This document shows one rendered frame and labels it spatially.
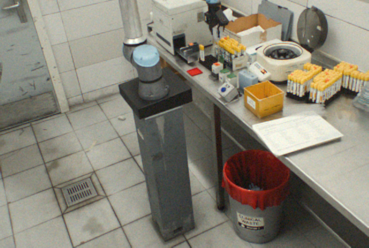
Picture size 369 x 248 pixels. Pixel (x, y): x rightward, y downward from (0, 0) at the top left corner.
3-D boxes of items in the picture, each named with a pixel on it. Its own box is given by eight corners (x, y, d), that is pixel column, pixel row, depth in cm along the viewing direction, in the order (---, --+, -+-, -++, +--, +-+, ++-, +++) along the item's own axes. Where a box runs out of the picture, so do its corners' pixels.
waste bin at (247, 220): (213, 215, 258) (209, 160, 234) (262, 193, 270) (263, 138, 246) (248, 260, 229) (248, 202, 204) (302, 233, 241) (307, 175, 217)
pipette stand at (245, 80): (236, 90, 211) (236, 72, 206) (247, 85, 214) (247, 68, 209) (249, 97, 204) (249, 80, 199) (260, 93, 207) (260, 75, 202)
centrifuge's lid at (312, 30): (300, 0, 218) (313, -1, 220) (291, 46, 230) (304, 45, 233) (323, 13, 200) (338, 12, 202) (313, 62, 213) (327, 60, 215)
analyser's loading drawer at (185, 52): (172, 51, 254) (172, 42, 251) (182, 48, 256) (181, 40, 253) (188, 63, 238) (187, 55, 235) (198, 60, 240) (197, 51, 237)
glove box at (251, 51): (241, 60, 239) (241, 45, 234) (275, 49, 247) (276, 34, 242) (254, 68, 229) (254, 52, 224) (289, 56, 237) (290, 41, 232)
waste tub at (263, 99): (243, 105, 199) (243, 87, 193) (267, 98, 203) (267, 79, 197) (259, 119, 188) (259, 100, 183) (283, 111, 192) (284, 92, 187)
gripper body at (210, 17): (216, 19, 224) (215, -3, 217) (225, 24, 217) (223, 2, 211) (204, 23, 221) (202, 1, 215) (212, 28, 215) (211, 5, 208)
